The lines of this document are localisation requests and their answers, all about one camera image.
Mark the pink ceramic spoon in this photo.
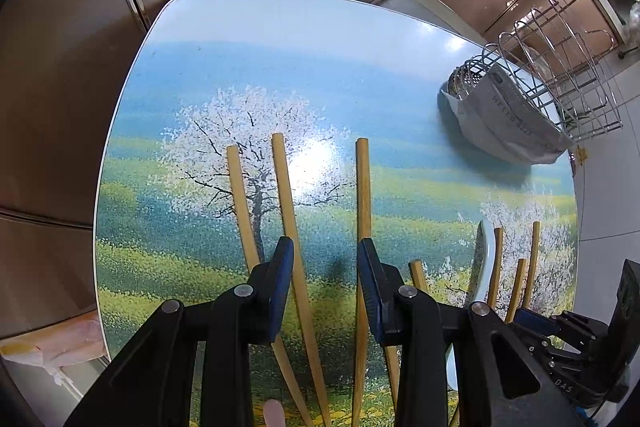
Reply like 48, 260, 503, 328
262, 399, 286, 427

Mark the wire utensil holder basket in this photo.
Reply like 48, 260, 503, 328
442, 0, 622, 166

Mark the light blue ceramic spoon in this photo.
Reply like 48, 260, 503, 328
446, 219, 496, 391

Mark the plastic bag with food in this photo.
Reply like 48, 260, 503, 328
1, 311, 106, 385

